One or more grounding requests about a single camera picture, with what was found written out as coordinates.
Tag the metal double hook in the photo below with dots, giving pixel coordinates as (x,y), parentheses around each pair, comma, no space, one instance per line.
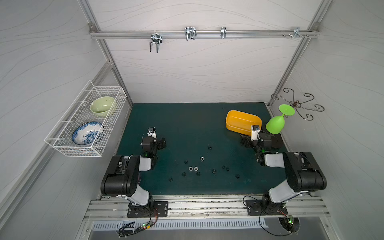
(156,40)

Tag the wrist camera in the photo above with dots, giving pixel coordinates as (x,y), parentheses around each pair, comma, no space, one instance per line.
(151,132)
(255,131)

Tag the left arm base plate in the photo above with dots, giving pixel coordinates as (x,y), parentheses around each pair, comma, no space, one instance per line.
(153,209)

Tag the yellow plastic storage box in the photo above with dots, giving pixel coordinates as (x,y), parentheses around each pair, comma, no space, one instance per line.
(240,122)

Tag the blue white patterned bowl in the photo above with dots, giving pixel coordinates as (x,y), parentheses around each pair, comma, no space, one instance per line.
(87,133)

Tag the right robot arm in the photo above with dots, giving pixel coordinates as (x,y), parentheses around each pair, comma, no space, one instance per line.
(303,174)

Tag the green plastic goblet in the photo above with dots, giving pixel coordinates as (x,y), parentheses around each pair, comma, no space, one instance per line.
(277,123)

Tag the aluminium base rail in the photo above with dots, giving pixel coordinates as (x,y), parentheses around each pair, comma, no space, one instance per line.
(203,207)

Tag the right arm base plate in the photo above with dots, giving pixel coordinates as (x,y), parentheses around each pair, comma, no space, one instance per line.
(261,208)

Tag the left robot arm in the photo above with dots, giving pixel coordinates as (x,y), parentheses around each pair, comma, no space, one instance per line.
(123,172)

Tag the green ceramic bowl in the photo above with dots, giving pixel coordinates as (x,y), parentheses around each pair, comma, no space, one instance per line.
(104,106)

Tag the metal bracket hook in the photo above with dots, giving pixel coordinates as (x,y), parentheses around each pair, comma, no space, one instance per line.
(295,34)

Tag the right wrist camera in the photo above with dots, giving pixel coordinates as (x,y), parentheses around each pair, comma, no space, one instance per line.
(255,131)

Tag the aluminium top rail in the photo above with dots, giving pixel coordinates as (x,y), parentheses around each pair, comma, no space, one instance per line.
(214,34)

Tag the white wire basket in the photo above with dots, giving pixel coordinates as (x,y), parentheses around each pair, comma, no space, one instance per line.
(60,137)

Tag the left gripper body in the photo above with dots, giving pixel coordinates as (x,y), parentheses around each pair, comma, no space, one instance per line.
(160,142)

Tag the metal clip hook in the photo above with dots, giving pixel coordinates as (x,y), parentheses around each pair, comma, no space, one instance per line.
(190,33)

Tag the small metal hook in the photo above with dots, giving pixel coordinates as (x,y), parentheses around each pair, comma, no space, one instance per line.
(223,32)

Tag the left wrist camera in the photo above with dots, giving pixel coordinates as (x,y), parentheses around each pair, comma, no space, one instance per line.
(151,132)

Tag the black scroll wall hook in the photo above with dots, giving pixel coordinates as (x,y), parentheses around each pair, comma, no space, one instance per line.
(299,105)

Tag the black cylinder stand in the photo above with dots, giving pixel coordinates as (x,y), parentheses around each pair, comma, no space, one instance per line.
(277,141)

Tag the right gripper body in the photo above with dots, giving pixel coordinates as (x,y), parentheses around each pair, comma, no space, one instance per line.
(246,141)

